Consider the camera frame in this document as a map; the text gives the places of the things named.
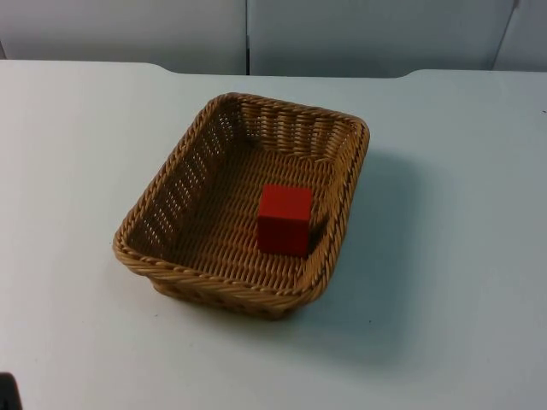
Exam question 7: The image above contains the pale brown wicker basket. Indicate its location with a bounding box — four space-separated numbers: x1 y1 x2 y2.
111 91 371 322

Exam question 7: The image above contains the red cube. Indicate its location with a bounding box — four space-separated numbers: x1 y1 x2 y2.
257 184 315 258

